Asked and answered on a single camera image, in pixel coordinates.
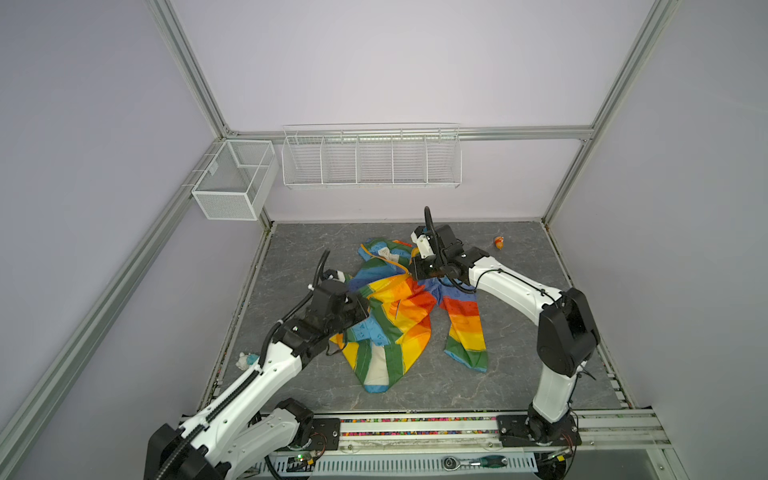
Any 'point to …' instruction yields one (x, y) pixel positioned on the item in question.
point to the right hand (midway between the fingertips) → (410, 268)
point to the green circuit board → (300, 463)
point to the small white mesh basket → (238, 180)
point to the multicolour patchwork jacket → (394, 334)
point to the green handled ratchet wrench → (452, 463)
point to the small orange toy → (499, 242)
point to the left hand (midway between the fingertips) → (370, 304)
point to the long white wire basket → (372, 155)
